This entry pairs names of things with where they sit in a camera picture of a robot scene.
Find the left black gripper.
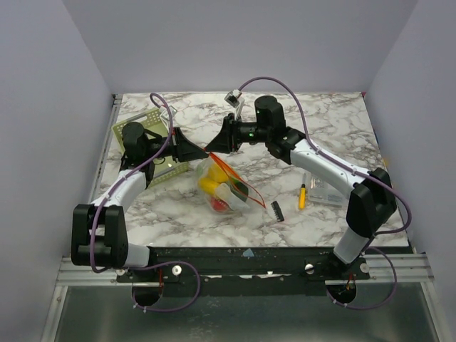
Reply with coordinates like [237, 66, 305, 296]
[145, 127, 209, 162]

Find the peach toy fruit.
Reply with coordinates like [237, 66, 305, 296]
[210, 197, 229, 213]

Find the clear plastic screw box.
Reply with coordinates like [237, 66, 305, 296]
[306, 174, 346, 207]

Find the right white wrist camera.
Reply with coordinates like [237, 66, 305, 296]
[224, 89, 244, 123]

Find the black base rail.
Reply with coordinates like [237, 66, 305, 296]
[117, 247, 369, 297]

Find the aluminium extrusion rail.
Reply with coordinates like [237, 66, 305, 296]
[56, 254, 435, 287]

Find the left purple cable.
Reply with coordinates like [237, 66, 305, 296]
[88, 93, 202, 314]

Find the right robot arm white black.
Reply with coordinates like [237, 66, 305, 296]
[206, 91, 397, 279]

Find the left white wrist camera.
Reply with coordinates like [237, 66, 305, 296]
[159, 106, 177, 127]

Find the white toy garlic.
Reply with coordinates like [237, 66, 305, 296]
[215, 183, 249, 210]

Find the clear zip top bag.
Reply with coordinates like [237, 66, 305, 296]
[196, 152, 266, 214]

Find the purple cable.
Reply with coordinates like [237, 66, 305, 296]
[237, 76, 413, 311]
[88, 93, 202, 314]

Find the black bit holder strip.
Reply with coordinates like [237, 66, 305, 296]
[271, 201, 284, 222]

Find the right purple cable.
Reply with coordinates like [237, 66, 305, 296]
[237, 76, 413, 311]

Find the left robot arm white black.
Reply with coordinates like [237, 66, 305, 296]
[71, 122, 208, 281]

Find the yellow handle screwdriver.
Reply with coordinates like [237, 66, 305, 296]
[299, 174, 306, 210]

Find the orange toy fruit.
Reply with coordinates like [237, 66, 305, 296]
[207, 164, 228, 183]

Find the green plastic basket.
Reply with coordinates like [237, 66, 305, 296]
[112, 109, 189, 188]

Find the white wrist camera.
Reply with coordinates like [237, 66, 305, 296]
[159, 106, 177, 127]
[224, 89, 244, 123]

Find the yellow toy lemon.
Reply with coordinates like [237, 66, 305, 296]
[198, 177, 220, 196]

